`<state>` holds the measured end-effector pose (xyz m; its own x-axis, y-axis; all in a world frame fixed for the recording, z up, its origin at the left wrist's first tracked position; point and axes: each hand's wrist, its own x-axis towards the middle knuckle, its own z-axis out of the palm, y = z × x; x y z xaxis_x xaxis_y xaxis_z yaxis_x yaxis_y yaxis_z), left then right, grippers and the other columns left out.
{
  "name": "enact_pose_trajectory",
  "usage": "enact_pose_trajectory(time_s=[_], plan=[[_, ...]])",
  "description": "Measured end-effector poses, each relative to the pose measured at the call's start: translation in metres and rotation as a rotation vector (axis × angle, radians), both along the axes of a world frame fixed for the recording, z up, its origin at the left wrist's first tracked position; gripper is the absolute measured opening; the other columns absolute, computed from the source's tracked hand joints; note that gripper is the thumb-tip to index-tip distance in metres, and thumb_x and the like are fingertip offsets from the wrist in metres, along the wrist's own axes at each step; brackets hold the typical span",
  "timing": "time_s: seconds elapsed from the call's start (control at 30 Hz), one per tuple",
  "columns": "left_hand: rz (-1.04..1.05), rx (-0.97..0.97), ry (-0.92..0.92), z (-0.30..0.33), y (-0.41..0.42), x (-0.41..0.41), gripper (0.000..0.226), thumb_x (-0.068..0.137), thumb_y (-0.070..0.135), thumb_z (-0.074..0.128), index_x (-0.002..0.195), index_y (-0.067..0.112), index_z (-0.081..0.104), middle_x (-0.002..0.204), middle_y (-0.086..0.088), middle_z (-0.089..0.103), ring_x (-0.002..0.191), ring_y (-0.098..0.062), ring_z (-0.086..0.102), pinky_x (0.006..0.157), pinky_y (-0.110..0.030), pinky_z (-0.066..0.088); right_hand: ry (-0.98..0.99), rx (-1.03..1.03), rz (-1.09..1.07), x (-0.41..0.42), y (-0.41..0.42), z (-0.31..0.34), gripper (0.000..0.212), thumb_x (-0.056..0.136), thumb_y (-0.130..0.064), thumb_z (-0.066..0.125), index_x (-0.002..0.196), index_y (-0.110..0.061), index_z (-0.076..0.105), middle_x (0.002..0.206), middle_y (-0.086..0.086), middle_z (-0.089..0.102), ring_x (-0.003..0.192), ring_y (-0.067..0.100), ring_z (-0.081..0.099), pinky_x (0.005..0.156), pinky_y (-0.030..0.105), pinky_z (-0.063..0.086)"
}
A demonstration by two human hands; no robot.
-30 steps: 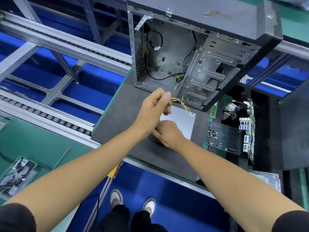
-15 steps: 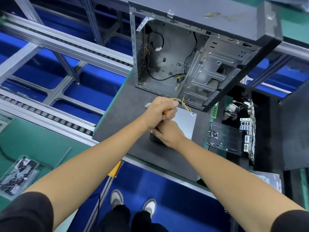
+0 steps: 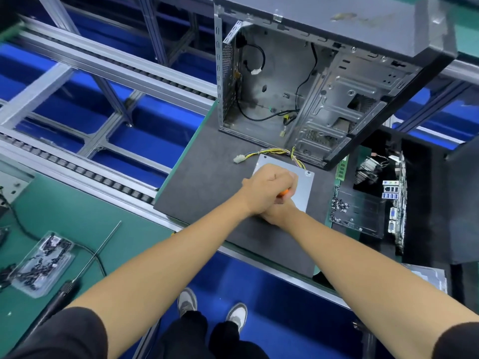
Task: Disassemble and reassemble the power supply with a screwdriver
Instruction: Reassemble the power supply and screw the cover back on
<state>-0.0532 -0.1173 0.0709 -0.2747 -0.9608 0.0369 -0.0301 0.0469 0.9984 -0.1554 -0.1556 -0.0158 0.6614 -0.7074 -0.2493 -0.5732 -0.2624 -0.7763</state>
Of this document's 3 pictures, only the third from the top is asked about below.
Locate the person's right hand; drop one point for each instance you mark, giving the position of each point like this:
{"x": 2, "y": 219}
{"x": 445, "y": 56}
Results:
{"x": 281, "y": 211}

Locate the person's left hand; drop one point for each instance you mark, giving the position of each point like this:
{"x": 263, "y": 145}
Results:
{"x": 266, "y": 189}

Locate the silver optical drive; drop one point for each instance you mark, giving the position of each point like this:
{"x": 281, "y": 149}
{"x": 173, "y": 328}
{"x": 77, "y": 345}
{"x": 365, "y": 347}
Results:
{"x": 303, "y": 190}

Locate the power supply circuit board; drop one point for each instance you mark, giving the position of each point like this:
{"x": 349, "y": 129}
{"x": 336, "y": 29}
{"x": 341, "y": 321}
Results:
{"x": 239, "y": 158}

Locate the person's right forearm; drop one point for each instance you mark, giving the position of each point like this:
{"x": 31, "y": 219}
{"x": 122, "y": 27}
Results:
{"x": 374, "y": 288}

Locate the person's left forearm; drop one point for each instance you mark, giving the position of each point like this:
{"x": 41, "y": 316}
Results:
{"x": 165, "y": 273}

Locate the person's right shoe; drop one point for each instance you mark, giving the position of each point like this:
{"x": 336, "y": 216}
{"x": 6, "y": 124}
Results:
{"x": 237, "y": 316}

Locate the person's shoe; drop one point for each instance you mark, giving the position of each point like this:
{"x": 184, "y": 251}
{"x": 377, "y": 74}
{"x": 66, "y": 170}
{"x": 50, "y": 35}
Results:
{"x": 237, "y": 316}
{"x": 186, "y": 301}

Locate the person's left shoe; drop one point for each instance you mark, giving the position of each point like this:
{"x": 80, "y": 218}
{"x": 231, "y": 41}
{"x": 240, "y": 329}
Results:
{"x": 186, "y": 301}

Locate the person's black trousers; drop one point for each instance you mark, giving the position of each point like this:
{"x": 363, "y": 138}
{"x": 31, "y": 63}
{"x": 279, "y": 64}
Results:
{"x": 202, "y": 340}

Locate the person's black shirt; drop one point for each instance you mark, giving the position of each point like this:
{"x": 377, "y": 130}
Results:
{"x": 60, "y": 336}

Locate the dark grey foam mat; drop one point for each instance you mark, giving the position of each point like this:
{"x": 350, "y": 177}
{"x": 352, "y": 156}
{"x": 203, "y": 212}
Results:
{"x": 202, "y": 183}

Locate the green memory stick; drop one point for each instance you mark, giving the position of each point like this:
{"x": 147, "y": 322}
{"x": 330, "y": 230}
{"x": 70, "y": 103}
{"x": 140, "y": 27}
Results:
{"x": 342, "y": 169}

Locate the processor cooler with fan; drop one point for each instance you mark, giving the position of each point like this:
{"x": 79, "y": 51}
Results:
{"x": 368, "y": 169}

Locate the green motherboard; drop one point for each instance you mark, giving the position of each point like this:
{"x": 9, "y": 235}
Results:
{"x": 397, "y": 205}

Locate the black foam tray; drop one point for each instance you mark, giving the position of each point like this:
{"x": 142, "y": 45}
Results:
{"x": 426, "y": 220}

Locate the silver hard drive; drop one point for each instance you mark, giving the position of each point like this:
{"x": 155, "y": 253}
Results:
{"x": 426, "y": 276}

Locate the grey computer tower case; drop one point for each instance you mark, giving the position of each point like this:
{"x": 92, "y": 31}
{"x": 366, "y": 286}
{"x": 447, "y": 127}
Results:
{"x": 329, "y": 26}

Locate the dark grey case side panel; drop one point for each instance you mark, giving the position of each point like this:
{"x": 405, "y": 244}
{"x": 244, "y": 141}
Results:
{"x": 464, "y": 198}

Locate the clear plastic screw box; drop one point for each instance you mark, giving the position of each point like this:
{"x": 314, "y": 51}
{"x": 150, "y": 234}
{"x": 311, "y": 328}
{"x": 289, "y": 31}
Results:
{"x": 43, "y": 263}

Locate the aluminium conveyor frame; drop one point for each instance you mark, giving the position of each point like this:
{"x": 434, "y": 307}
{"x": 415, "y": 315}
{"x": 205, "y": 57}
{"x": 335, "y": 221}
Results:
{"x": 97, "y": 86}

